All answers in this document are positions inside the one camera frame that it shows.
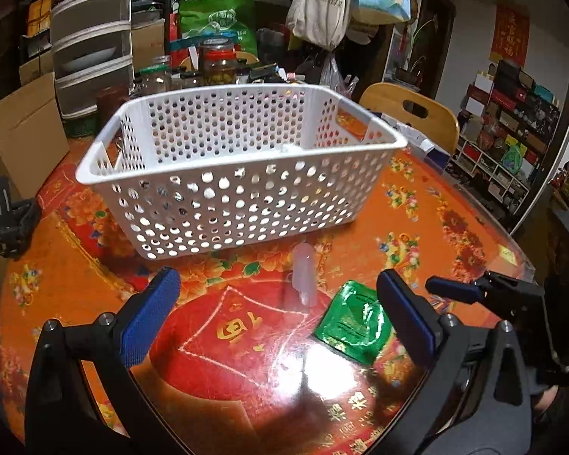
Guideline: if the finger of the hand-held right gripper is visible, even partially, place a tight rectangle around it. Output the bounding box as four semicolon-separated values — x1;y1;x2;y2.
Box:
425;271;546;328

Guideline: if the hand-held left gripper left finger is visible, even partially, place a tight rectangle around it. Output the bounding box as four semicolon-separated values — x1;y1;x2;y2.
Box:
25;267;182;455

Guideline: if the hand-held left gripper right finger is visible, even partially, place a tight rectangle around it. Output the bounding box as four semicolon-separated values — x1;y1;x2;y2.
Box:
376;269;534;455

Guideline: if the green foil packet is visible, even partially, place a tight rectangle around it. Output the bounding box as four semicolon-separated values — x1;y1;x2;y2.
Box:
312;281;394;366

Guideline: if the white perforated plastic basket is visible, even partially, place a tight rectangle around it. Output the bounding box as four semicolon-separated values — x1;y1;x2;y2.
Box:
75;83;409;260

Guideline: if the translucent pink plastic tube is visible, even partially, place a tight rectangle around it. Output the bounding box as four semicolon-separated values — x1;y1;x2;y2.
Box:
291;243;318;306

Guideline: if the blue and white box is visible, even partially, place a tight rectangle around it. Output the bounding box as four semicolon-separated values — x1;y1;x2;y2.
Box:
379;114;456;171

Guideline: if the black folding phone stand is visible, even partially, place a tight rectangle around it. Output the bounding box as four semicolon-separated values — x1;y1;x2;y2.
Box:
0;176;42;259

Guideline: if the white shelf with boxes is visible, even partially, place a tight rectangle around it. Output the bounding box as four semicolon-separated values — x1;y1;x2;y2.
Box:
448;59;563;216

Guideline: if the wooden chair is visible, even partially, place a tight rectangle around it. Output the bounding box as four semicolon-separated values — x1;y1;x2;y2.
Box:
359;83;460;155

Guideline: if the dark red glass jar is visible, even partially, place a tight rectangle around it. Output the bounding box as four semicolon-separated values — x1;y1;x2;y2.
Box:
96;86;131;124

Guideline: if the open cardboard box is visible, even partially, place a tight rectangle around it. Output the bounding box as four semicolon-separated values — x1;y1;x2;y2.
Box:
0;72;72;200

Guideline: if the clear plastic bag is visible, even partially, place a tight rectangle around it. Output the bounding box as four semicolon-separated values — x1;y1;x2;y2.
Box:
320;52;356;100

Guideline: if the dark wooden door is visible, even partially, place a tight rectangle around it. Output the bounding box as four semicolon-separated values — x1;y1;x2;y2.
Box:
410;0;456;98

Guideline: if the large pickle jar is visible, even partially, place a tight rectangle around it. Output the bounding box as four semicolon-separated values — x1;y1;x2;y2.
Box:
199;38;236;87

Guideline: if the closed cardboard box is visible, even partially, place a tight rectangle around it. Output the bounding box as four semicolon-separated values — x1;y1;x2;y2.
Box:
132;19;167;74

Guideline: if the stacked grey food cover tower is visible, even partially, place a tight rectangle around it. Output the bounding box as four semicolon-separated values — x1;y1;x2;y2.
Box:
51;0;134;121

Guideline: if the green shopping bag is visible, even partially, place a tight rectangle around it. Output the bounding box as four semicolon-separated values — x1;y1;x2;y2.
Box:
178;0;258;58

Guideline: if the beige canvas tote bag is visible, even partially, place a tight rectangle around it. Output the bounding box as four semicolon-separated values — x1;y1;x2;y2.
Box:
285;0;354;52

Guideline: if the orange box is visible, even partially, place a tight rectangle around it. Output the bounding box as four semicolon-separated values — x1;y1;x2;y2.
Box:
26;0;53;36

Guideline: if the red wall poster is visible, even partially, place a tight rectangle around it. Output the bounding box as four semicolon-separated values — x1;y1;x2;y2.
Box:
489;4;531;66

